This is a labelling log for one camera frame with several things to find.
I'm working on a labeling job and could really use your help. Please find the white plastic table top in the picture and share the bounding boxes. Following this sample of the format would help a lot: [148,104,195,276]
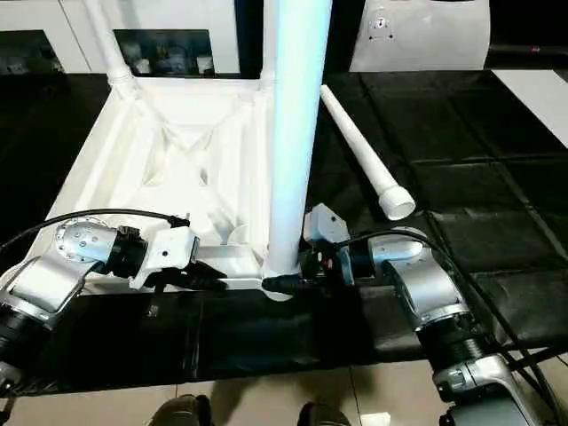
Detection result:
[31,75,313,304]

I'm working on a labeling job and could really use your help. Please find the white plastic table leg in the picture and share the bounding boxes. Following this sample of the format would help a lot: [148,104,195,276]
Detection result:
[260,0,278,90]
[319,84,417,222]
[261,0,335,299]
[83,0,140,91]

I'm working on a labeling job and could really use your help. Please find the dark left robot foot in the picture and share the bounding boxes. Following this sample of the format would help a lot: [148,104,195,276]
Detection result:
[147,394,216,426]

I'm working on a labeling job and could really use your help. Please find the dark robot foot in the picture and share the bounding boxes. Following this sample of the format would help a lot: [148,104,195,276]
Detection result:
[147,394,216,426]
[296,401,352,426]

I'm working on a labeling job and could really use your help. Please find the dark right robot foot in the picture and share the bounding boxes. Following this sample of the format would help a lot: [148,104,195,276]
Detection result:
[296,401,352,426]

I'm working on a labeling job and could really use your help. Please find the black work mat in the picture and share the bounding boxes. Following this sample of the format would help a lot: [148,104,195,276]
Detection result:
[0,67,568,396]

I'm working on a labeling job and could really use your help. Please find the small bottles on shelf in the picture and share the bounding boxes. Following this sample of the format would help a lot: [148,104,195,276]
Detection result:
[114,30,216,77]

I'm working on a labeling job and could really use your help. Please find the black cabinet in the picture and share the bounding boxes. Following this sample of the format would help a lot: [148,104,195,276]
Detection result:
[236,0,369,76]

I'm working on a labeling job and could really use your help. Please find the white plastic bag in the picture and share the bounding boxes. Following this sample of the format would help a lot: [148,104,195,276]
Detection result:
[348,0,493,74]

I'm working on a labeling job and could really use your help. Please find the white flat sheet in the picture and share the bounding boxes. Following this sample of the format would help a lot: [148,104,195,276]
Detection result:
[492,68,568,148]

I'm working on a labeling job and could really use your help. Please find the white cabinet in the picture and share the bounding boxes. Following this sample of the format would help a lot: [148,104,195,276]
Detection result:
[0,0,242,77]

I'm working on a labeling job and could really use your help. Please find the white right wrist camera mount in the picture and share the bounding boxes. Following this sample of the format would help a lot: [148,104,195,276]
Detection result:
[301,202,350,252]

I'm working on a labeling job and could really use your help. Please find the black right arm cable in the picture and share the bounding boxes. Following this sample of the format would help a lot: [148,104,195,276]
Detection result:
[337,229,568,418]

